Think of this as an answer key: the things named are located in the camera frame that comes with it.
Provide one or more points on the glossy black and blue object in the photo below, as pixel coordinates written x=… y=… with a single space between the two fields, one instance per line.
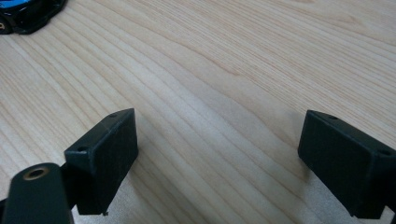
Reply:
x=34 y=14

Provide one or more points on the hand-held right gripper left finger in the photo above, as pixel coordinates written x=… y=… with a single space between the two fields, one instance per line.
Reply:
x=106 y=161

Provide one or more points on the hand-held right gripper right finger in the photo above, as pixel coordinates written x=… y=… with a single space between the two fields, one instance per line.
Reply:
x=348 y=165

